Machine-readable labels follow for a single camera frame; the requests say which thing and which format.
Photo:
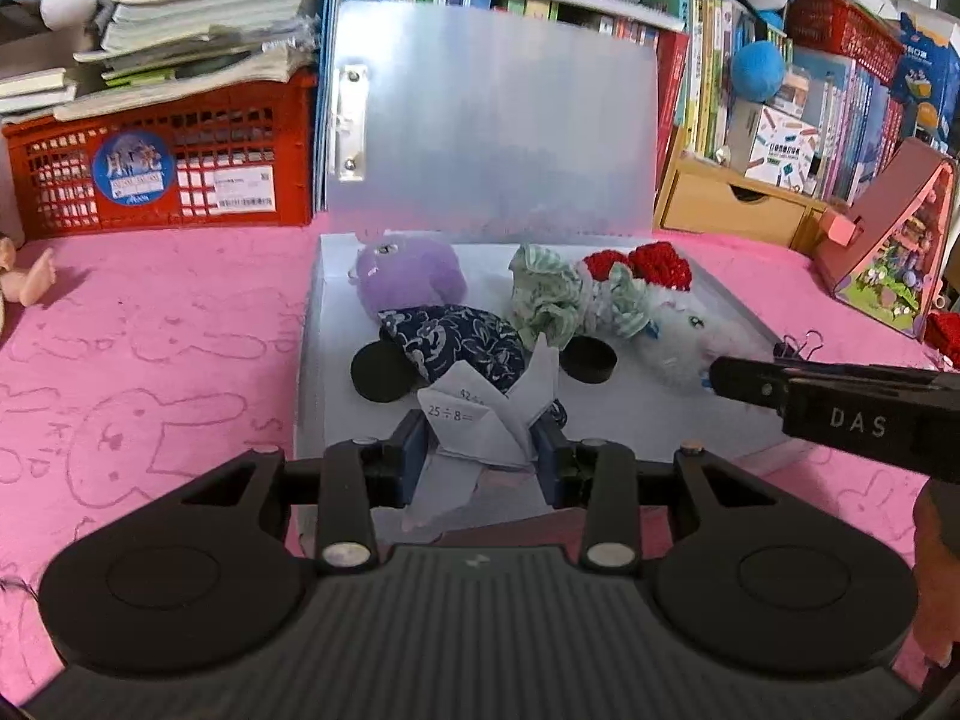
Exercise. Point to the wooden drawer box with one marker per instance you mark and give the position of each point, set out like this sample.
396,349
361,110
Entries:
720,206

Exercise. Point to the pink triangular doll house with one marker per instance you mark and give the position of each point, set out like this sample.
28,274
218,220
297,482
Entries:
892,262

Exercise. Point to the white paper crane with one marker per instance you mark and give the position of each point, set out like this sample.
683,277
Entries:
480,427

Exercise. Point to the row of blue books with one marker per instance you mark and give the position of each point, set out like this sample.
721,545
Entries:
855,127

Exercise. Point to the red crochet bow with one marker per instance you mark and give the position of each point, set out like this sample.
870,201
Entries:
664,266

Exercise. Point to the pink bunny print blanket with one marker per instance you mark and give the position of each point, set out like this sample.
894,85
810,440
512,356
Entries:
187,390

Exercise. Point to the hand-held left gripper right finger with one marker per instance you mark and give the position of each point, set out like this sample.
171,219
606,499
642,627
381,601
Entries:
547,465

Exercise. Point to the grey file box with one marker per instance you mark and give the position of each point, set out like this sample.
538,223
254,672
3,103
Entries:
495,127

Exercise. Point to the person's right forearm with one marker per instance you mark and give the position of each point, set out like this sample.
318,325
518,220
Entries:
941,570

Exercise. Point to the row of green books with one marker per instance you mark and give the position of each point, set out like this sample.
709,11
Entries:
709,75

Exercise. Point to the beige doll limb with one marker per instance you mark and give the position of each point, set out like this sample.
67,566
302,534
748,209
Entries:
26,281

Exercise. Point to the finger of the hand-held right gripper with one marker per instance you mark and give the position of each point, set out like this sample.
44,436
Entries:
750,382

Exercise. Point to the blue cartoon box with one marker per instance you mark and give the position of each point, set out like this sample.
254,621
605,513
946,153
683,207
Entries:
926,82

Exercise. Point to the white plush doll green dress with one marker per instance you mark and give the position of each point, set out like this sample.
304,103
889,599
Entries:
675,337

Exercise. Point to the black binder clip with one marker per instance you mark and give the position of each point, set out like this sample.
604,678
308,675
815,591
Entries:
795,349

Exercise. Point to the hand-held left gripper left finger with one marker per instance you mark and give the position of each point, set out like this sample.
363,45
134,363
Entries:
412,457

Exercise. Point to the purple plush toy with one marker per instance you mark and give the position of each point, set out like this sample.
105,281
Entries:
409,270

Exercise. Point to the small red crochet piece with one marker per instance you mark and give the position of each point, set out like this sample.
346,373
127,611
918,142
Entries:
946,341

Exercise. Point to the white printed carton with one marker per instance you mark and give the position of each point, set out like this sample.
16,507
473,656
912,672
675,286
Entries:
780,154

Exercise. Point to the blue floral cloth pouch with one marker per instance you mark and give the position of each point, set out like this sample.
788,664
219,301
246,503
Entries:
450,337

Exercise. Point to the red plastic crate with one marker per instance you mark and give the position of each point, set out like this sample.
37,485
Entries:
247,150

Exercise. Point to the red plastic basket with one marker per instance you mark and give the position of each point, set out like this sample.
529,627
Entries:
840,34

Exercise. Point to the stack of worn books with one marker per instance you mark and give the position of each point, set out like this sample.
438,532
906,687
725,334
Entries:
195,22

